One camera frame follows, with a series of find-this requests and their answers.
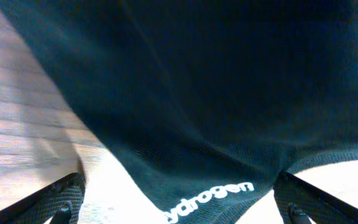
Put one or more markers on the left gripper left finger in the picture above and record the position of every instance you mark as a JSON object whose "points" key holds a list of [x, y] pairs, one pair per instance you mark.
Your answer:
{"points": [[59, 202]]}

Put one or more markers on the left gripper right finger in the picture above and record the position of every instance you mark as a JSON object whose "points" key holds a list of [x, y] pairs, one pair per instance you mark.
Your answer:
{"points": [[301, 202]]}

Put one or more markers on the black hydrogen t-shirt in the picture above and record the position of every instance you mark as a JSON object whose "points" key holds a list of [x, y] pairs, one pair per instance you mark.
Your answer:
{"points": [[204, 103]]}

